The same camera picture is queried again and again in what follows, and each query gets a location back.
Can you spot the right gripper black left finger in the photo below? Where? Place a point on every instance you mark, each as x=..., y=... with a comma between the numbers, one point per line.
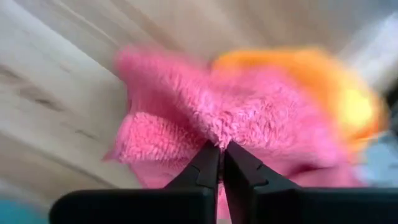
x=174, y=205

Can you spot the blue microfiber towel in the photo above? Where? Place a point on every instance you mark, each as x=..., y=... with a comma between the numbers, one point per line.
x=18, y=213
x=381, y=161

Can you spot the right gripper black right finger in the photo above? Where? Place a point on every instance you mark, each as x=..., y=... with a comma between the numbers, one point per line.
x=280, y=205

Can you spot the pink microfiber towel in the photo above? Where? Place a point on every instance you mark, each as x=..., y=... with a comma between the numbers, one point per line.
x=236, y=105

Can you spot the yellow microfiber towel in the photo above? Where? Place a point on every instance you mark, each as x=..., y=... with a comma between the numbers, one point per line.
x=342, y=93

